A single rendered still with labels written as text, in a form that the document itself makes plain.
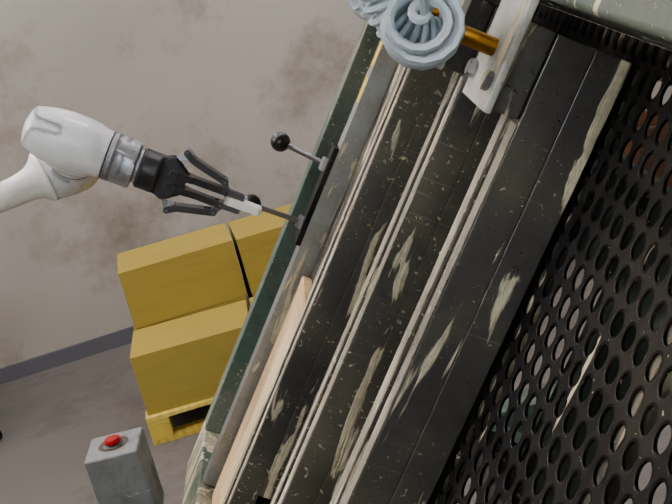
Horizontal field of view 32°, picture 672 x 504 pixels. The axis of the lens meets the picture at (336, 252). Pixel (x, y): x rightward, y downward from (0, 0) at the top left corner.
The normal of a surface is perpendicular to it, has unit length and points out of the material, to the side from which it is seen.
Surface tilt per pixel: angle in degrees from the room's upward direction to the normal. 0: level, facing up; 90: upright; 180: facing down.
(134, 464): 90
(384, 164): 90
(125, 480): 90
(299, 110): 90
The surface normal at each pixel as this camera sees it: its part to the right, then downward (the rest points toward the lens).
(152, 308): 0.19, 0.26
